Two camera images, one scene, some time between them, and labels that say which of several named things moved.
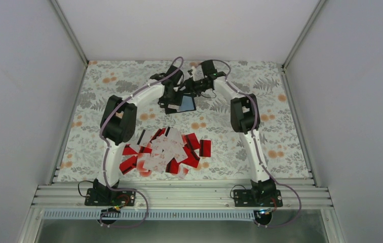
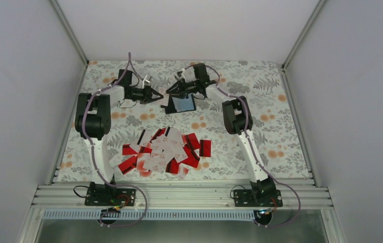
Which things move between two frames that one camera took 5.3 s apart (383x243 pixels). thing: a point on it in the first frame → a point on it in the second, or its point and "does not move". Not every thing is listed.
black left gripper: [177, 100] → [147, 97]
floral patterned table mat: [192, 118] does not move
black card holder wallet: [187, 103] does not move
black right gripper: [191, 87] does not move
